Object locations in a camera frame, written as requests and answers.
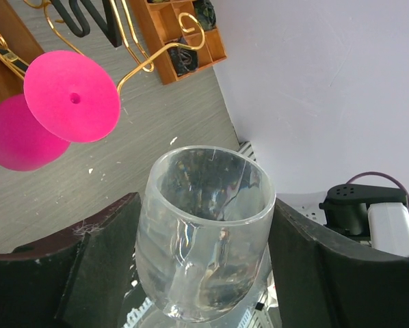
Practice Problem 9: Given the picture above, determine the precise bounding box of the gold wire wine glass rack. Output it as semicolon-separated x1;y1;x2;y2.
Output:
0;0;207;113

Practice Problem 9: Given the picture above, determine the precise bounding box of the clear wine glass front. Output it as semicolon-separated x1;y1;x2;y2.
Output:
135;146;276;327

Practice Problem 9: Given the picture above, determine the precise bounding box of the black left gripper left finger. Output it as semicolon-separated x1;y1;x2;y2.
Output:
0;193;141;327

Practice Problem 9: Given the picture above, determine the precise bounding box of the pink wine glass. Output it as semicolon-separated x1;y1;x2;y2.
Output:
0;51;121;172

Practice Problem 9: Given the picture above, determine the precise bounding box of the wooden compartment tray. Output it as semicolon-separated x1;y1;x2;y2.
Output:
129;1;226;85

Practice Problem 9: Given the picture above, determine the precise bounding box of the dark rolled fabric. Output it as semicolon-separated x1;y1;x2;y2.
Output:
193;0;216;31
168;47;198;77

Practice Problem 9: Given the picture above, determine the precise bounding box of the dark rolled fabric front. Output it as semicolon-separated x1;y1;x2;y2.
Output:
168;47;198;77

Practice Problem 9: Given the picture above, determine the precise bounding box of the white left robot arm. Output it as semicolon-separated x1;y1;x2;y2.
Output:
0;184;409;327

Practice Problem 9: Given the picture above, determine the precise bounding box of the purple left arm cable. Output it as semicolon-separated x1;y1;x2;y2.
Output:
346;170;409;247

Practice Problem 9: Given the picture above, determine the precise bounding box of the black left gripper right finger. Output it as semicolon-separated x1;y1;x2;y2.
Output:
271;200;409;328

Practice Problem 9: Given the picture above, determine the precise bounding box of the dark rolled fabric right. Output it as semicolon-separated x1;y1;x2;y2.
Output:
193;0;216;31

